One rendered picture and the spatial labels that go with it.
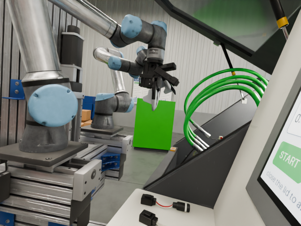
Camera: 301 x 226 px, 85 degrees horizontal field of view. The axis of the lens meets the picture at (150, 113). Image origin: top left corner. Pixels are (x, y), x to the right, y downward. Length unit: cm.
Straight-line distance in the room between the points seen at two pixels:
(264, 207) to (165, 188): 29
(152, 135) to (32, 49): 373
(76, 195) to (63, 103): 30
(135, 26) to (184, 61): 685
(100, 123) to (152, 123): 305
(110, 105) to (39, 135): 54
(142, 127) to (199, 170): 363
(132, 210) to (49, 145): 36
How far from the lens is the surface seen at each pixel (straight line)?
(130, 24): 66
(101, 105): 107
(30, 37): 53
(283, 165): 27
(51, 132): 65
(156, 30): 72
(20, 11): 55
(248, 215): 32
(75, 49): 93
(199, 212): 49
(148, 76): 69
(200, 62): 757
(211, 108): 741
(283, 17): 55
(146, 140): 412
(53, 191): 67
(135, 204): 47
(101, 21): 75
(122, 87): 120
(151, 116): 402
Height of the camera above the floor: 124
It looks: 4 degrees down
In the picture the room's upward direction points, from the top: 6 degrees clockwise
